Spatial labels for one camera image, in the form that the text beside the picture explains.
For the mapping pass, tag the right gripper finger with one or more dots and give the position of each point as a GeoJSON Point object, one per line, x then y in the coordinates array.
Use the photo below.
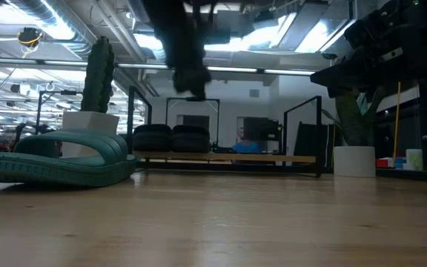
{"type": "Point", "coordinates": [334, 79]}

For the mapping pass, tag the green rubber slide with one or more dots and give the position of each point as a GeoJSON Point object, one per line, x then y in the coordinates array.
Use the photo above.
{"type": "Point", "coordinates": [184, 55]}
{"type": "Point", "coordinates": [50, 170]}

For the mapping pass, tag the black rubber slide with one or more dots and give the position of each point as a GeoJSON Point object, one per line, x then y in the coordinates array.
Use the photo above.
{"type": "Point", "coordinates": [151, 138]}
{"type": "Point", "coordinates": [190, 139]}

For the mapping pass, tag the wooden shelf board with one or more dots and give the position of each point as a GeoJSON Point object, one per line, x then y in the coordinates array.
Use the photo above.
{"type": "Point", "coordinates": [235, 157]}

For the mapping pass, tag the ceiling light strip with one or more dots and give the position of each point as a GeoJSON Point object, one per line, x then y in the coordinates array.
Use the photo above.
{"type": "Point", "coordinates": [143, 66]}
{"type": "Point", "coordinates": [232, 69]}
{"type": "Point", "coordinates": [289, 72]}

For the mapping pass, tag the small spiky green plant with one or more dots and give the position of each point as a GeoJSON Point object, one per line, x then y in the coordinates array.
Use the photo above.
{"type": "Point", "coordinates": [356, 122]}

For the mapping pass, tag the white round plant pot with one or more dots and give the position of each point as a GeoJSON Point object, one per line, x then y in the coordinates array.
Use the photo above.
{"type": "Point", "coordinates": [354, 161]}

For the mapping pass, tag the dark background monitor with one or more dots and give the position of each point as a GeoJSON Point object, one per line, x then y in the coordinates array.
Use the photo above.
{"type": "Point", "coordinates": [259, 129]}

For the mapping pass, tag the small red box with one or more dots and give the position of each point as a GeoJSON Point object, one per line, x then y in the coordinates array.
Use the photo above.
{"type": "Point", "coordinates": [382, 163]}

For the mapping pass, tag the small blue box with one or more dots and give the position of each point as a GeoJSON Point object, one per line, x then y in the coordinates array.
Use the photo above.
{"type": "Point", "coordinates": [400, 163]}

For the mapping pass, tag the person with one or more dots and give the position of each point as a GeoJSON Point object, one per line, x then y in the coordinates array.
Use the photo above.
{"type": "Point", "coordinates": [247, 147]}

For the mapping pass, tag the pale green container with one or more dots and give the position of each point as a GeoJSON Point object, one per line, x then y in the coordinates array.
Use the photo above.
{"type": "Point", "coordinates": [414, 159]}

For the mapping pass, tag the tall green cactus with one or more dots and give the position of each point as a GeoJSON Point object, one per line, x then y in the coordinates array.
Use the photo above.
{"type": "Point", "coordinates": [98, 78]}

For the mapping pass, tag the black metal shelf end frame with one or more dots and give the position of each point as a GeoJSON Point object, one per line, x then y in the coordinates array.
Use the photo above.
{"type": "Point", "coordinates": [319, 137]}
{"type": "Point", "coordinates": [129, 122]}

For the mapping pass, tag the grey wall vent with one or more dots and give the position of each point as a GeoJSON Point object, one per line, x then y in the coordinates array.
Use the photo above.
{"type": "Point", "coordinates": [254, 93]}

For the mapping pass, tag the black background station frame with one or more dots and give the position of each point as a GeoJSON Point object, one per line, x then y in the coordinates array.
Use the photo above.
{"type": "Point", "coordinates": [193, 99]}

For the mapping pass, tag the black table rail frame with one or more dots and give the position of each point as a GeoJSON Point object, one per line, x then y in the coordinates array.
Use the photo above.
{"type": "Point", "coordinates": [413, 176]}

